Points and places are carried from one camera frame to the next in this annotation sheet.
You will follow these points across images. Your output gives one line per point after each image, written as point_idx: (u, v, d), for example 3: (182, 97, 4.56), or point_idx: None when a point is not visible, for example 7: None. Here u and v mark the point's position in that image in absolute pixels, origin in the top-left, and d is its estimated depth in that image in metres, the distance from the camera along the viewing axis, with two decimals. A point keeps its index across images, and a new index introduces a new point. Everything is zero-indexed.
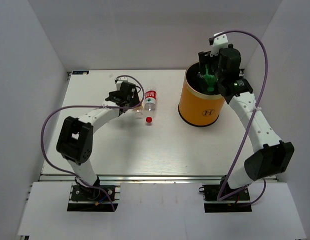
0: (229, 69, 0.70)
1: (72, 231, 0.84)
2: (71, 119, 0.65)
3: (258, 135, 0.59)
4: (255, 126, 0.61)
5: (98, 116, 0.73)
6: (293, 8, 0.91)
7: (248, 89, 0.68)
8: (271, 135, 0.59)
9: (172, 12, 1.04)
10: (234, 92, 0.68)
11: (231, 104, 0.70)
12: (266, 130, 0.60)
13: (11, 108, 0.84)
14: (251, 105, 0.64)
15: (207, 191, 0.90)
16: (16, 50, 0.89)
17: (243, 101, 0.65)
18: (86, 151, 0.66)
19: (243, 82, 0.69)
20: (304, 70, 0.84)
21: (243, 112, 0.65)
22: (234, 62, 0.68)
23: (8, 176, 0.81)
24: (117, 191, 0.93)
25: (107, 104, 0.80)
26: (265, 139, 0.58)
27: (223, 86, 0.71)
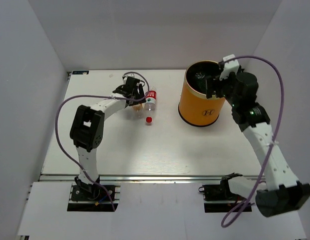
0: (245, 96, 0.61)
1: (72, 231, 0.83)
2: (83, 107, 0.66)
3: (273, 173, 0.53)
4: (271, 163, 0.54)
5: (108, 105, 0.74)
6: (293, 9, 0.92)
7: (266, 119, 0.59)
8: (288, 174, 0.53)
9: (173, 12, 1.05)
10: (250, 123, 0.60)
11: (244, 133, 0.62)
12: (282, 169, 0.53)
13: (11, 107, 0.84)
14: (268, 138, 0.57)
15: (207, 191, 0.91)
16: (16, 50, 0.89)
17: (259, 133, 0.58)
18: (97, 137, 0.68)
19: (259, 111, 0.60)
20: (303, 70, 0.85)
21: (259, 144, 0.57)
22: (252, 89, 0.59)
23: (8, 176, 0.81)
24: (117, 191, 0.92)
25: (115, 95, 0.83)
26: (280, 179, 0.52)
27: (238, 113, 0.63)
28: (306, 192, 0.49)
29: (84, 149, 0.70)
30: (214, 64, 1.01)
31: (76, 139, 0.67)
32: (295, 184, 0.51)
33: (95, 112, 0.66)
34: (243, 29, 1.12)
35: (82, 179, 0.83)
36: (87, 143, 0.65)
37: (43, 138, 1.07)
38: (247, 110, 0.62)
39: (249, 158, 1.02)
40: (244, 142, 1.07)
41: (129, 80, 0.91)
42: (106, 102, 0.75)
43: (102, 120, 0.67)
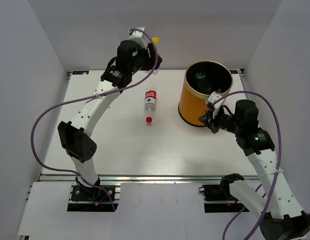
0: (248, 121, 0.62)
1: (72, 231, 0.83)
2: (62, 128, 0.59)
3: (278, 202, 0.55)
4: (276, 192, 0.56)
5: (91, 112, 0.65)
6: (292, 9, 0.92)
7: (270, 144, 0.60)
8: (293, 203, 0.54)
9: (173, 12, 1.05)
10: (254, 147, 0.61)
11: (249, 158, 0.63)
12: (288, 198, 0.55)
13: (11, 107, 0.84)
14: (273, 166, 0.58)
15: (207, 191, 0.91)
16: (16, 50, 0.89)
17: (264, 161, 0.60)
18: (88, 150, 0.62)
19: (264, 135, 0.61)
20: (303, 70, 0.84)
21: (263, 172, 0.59)
22: (253, 114, 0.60)
23: (7, 176, 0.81)
24: (117, 191, 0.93)
25: (103, 88, 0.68)
26: (285, 208, 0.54)
27: (242, 139, 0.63)
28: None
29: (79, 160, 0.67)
30: (214, 65, 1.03)
31: (70, 153, 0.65)
32: (300, 215, 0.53)
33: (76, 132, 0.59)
34: (243, 29, 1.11)
35: (81, 182, 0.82)
36: (80, 159, 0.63)
37: (43, 138, 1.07)
38: (251, 135, 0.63)
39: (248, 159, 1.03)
40: None
41: (120, 47, 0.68)
42: (88, 109, 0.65)
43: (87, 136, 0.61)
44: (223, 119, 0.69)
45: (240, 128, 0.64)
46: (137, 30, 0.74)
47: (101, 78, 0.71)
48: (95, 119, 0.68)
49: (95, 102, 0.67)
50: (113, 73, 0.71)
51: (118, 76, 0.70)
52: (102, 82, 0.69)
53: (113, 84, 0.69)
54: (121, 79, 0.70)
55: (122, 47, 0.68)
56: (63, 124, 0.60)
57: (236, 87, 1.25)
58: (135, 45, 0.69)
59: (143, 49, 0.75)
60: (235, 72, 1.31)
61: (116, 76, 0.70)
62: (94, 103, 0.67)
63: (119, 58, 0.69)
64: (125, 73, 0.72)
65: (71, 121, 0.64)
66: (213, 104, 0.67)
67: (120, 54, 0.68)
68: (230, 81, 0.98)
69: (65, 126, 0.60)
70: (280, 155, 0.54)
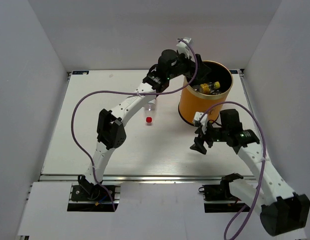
0: (232, 122, 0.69)
1: (72, 231, 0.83)
2: (104, 113, 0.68)
3: (270, 187, 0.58)
4: (266, 177, 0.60)
5: (130, 107, 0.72)
6: (292, 9, 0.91)
7: (255, 140, 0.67)
8: (284, 187, 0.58)
9: (172, 12, 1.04)
10: (241, 143, 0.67)
11: (239, 154, 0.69)
12: (278, 182, 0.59)
13: (10, 107, 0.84)
14: (260, 157, 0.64)
15: (207, 191, 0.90)
16: (15, 50, 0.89)
17: (251, 152, 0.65)
18: (119, 139, 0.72)
19: (249, 133, 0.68)
20: (303, 70, 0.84)
21: (252, 162, 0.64)
22: (234, 115, 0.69)
23: (7, 176, 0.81)
24: (117, 191, 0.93)
25: (142, 89, 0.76)
26: (277, 191, 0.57)
27: (230, 138, 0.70)
28: (303, 202, 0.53)
29: (103, 146, 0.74)
30: (214, 65, 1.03)
31: (99, 139, 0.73)
32: (291, 196, 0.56)
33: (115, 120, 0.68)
34: (243, 29, 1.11)
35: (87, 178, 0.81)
36: (110, 145, 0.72)
37: (43, 138, 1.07)
38: (237, 134, 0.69)
39: None
40: None
41: (162, 57, 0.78)
42: (128, 103, 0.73)
43: (122, 125, 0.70)
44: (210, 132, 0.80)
45: (227, 130, 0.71)
46: (183, 40, 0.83)
47: (143, 81, 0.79)
48: (132, 114, 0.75)
49: (136, 98, 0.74)
50: (153, 78, 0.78)
51: (157, 82, 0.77)
52: (143, 84, 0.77)
53: (152, 87, 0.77)
54: (160, 86, 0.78)
55: (164, 58, 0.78)
56: (105, 111, 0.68)
57: (236, 87, 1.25)
58: (175, 55, 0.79)
59: (186, 58, 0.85)
60: (235, 72, 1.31)
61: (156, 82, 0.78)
62: (135, 98, 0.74)
63: (160, 67, 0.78)
64: (165, 79, 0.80)
65: (112, 110, 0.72)
66: (201, 121, 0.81)
67: (160, 64, 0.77)
68: (230, 80, 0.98)
69: (108, 112, 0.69)
70: (265, 143, 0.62)
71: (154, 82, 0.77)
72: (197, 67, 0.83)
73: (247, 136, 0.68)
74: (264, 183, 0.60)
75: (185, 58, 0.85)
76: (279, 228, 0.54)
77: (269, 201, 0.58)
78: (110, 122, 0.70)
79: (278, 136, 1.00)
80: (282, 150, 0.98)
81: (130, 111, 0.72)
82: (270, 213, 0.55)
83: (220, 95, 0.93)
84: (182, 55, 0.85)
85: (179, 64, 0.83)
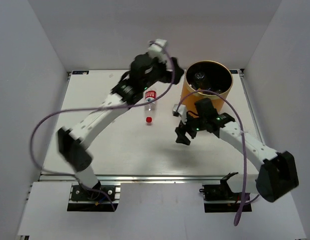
0: (207, 110, 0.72)
1: (72, 231, 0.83)
2: (62, 132, 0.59)
3: (255, 153, 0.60)
4: (249, 146, 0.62)
5: (94, 124, 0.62)
6: (292, 9, 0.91)
7: (231, 119, 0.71)
8: (267, 150, 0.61)
9: (172, 12, 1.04)
10: (219, 125, 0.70)
11: (221, 136, 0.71)
12: (260, 147, 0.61)
13: (10, 107, 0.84)
14: (238, 131, 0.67)
15: (207, 191, 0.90)
16: (16, 50, 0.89)
17: (230, 130, 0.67)
18: (83, 161, 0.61)
19: (225, 115, 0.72)
20: (303, 70, 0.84)
21: (233, 139, 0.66)
22: (208, 103, 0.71)
23: (7, 176, 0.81)
24: (117, 191, 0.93)
25: (111, 102, 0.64)
26: (262, 154, 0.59)
27: (210, 125, 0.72)
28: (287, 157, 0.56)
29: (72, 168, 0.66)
30: (213, 64, 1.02)
31: None
32: (275, 155, 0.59)
33: (73, 141, 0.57)
34: (243, 29, 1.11)
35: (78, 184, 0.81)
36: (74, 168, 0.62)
37: (43, 138, 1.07)
38: (214, 119, 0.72)
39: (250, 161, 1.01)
40: None
41: (134, 63, 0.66)
42: (92, 120, 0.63)
43: (83, 146, 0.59)
44: (191, 120, 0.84)
45: (204, 119, 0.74)
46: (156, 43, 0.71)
47: (111, 92, 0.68)
48: (96, 131, 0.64)
49: (101, 113, 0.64)
50: (124, 89, 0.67)
51: (128, 93, 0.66)
52: (111, 95, 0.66)
53: (122, 98, 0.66)
54: (131, 97, 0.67)
55: (136, 63, 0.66)
56: (61, 130, 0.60)
57: (236, 87, 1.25)
58: (150, 60, 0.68)
59: (160, 62, 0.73)
60: (235, 72, 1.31)
61: (126, 93, 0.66)
62: (100, 113, 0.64)
63: (131, 74, 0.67)
64: (137, 90, 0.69)
65: (72, 128, 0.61)
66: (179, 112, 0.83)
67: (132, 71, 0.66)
68: (231, 80, 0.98)
69: (63, 133, 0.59)
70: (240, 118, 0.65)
71: (126, 94, 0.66)
72: (174, 71, 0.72)
73: (223, 119, 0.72)
74: (249, 152, 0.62)
75: (160, 63, 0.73)
76: (276, 191, 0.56)
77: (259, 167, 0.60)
78: (66, 145, 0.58)
79: (278, 136, 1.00)
80: (282, 150, 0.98)
81: (94, 129, 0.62)
82: (264, 180, 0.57)
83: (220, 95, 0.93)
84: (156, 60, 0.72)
85: (152, 71, 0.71)
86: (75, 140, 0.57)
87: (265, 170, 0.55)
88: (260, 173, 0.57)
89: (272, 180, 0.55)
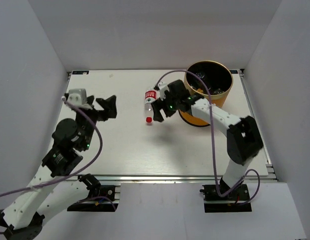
0: (180, 91, 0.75)
1: (73, 231, 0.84)
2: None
3: (222, 122, 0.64)
4: (216, 116, 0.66)
5: (24, 207, 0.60)
6: (292, 9, 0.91)
7: (201, 96, 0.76)
8: (232, 117, 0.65)
9: (172, 12, 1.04)
10: (190, 103, 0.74)
11: (193, 113, 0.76)
12: (226, 115, 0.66)
13: (10, 107, 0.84)
14: (207, 106, 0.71)
15: (207, 191, 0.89)
16: (16, 50, 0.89)
17: (200, 106, 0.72)
18: (32, 233, 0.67)
19: (195, 95, 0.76)
20: (302, 70, 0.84)
21: (203, 113, 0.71)
22: (180, 84, 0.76)
23: (8, 176, 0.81)
24: (117, 191, 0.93)
25: (41, 178, 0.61)
26: (228, 121, 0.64)
27: (182, 104, 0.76)
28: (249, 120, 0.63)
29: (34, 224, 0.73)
30: (214, 64, 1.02)
31: None
32: (240, 120, 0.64)
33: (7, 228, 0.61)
34: (243, 29, 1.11)
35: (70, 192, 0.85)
36: None
37: (43, 138, 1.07)
38: (186, 99, 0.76)
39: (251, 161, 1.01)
40: None
41: (55, 134, 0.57)
42: (24, 201, 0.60)
43: (18, 231, 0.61)
44: (166, 98, 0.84)
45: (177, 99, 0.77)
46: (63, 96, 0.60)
47: (43, 164, 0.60)
48: (35, 207, 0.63)
49: (32, 192, 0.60)
50: (55, 157, 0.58)
51: (61, 162, 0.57)
52: (43, 168, 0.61)
53: (52, 173, 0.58)
54: (65, 164, 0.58)
55: (57, 134, 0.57)
56: None
57: (236, 87, 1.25)
58: (74, 127, 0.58)
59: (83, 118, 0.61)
60: (235, 72, 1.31)
61: (58, 164, 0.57)
62: (32, 192, 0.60)
63: (58, 144, 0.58)
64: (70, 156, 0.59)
65: (7, 209, 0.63)
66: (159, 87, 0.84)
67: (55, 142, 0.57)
68: (231, 81, 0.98)
69: None
70: None
71: (57, 165, 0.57)
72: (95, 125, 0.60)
73: (193, 98, 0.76)
74: (217, 122, 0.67)
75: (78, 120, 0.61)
76: (243, 153, 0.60)
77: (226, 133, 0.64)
78: (5, 227, 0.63)
79: (278, 136, 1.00)
80: (282, 150, 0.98)
81: (26, 211, 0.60)
82: (231, 143, 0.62)
83: (220, 95, 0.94)
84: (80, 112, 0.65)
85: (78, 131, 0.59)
86: (8, 226, 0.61)
87: (230, 132, 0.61)
88: (227, 137, 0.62)
89: (238, 142, 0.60)
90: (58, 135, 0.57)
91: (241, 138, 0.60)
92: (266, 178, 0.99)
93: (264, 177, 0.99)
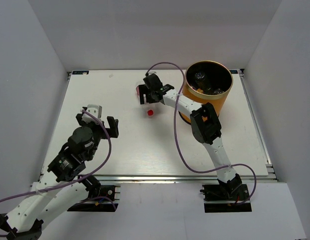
0: (153, 84, 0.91)
1: (73, 231, 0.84)
2: None
3: (188, 108, 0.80)
4: (183, 104, 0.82)
5: (29, 210, 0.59)
6: (293, 8, 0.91)
7: (171, 88, 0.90)
8: (195, 103, 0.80)
9: (172, 12, 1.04)
10: (161, 93, 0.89)
11: (165, 102, 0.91)
12: (190, 103, 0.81)
13: (10, 108, 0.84)
14: (176, 95, 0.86)
15: (207, 191, 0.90)
16: (15, 51, 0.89)
17: (171, 95, 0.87)
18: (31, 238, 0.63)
19: (167, 86, 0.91)
20: (303, 70, 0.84)
21: (173, 101, 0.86)
22: (153, 78, 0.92)
23: (8, 176, 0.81)
24: (117, 191, 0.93)
25: (46, 182, 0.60)
26: (192, 108, 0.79)
27: (155, 94, 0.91)
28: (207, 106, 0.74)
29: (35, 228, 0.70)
30: (214, 65, 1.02)
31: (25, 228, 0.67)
32: (201, 107, 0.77)
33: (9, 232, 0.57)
34: (243, 29, 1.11)
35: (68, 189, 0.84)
36: None
37: (43, 138, 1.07)
38: (159, 90, 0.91)
39: (251, 162, 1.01)
40: (245, 144, 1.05)
41: (71, 138, 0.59)
42: (27, 205, 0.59)
43: (21, 235, 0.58)
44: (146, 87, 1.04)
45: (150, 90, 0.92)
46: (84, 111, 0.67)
47: (48, 169, 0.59)
48: (39, 211, 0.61)
49: (38, 195, 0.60)
50: (61, 163, 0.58)
51: (67, 168, 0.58)
52: (48, 173, 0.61)
53: (57, 178, 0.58)
54: (70, 171, 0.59)
55: (74, 137, 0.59)
56: (1, 217, 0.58)
57: (236, 87, 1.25)
58: (90, 133, 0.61)
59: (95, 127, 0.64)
60: (235, 72, 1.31)
61: (64, 169, 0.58)
62: (37, 195, 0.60)
63: (70, 150, 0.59)
64: (76, 163, 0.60)
65: (10, 213, 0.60)
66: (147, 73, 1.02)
67: (70, 146, 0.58)
68: (231, 81, 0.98)
69: (1, 221, 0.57)
70: None
71: (62, 170, 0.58)
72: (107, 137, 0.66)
73: (165, 89, 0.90)
74: (184, 109, 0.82)
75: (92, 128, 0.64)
76: (204, 134, 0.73)
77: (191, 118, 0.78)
78: (6, 231, 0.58)
79: (278, 136, 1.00)
80: (281, 150, 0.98)
81: (31, 213, 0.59)
82: (195, 127, 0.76)
83: (220, 95, 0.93)
84: (92, 125, 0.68)
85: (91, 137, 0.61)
86: (11, 229, 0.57)
87: (192, 117, 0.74)
88: (191, 122, 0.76)
89: (199, 124, 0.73)
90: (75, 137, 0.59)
91: (202, 122, 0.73)
92: (266, 178, 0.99)
93: (264, 178, 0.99)
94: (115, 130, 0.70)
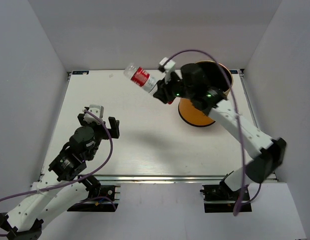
0: (196, 82, 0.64)
1: (73, 231, 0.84)
2: None
3: (251, 141, 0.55)
4: (244, 132, 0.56)
5: (29, 209, 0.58)
6: (293, 9, 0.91)
7: (222, 97, 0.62)
8: (262, 136, 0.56)
9: (172, 11, 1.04)
10: (212, 104, 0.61)
11: (210, 115, 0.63)
12: (256, 133, 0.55)
13: (10, 108, 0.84)
14: (233, 113, 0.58)
15: (207, 191, 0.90)
16: (16, 50, 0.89)
17: (223, 111, 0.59)
18: (31, 238, 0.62)
19: (216, 92, 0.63)
20: (303, 70, 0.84)
21: (226, 121, 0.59)
22: (198, 75, 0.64)
23: (8, 176, 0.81)
24: (117, 191, 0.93)
25: (47, 181, 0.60)
26: (259, 143, 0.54)
27: (199, 100, 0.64)
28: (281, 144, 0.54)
29: None
30: None
31: None
32: (271, 143, 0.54)
33: (9, 231, 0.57)
34: (243, 29, 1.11)
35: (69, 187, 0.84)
36: None
37: (43, 138, 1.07)
38: (204, 95, 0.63)
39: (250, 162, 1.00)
40: None
41: (73, 137, 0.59)
42: (27, 204, 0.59)
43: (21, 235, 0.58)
44: (175, 84, 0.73)
45: (193, 93, 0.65)
46: (84, 112, 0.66)
47: (49, 168, 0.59)
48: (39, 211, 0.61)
49: (38, 195, 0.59)
50: (62, 162, 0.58)
51: (68, 168, 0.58)
52: (49, 172, 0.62)
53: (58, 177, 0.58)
54: (71, 170, 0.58)
55: (75, 137, 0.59)
56: (1, 216, 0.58)
57: (236, 87, 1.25)
58: (92, 133, 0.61)
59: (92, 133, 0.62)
60: (235, 72, 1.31)
61: (65, 169, 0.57)
62: (37, 195, 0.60)
63: (71, 149, 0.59)
64: (77, 162, 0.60)
65: (10, 212, 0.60)
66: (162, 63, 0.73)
67: (72, 145, 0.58)
68: (231, 81, 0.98)
69: (1, 220, 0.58)
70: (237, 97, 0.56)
71: (63, 170, 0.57)
72: (109, 137, 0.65)
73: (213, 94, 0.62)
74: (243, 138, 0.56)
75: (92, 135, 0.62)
76: (264, 175, 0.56)
77: (252, 154, 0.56)
78: (7, 230, 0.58)
79: (279, 135, 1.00)
80: None
81: (31, 213, 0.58)
82: (255, 165, 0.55)
83: None
84: (93, 125, 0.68)
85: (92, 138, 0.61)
86: (12, 229, 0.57)
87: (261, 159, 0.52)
88: (255, 160, 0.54)
89: (266, 168, 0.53)
90: (77, 138, 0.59)
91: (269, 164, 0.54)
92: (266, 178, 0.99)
93: None
94: (116, 131, 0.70)
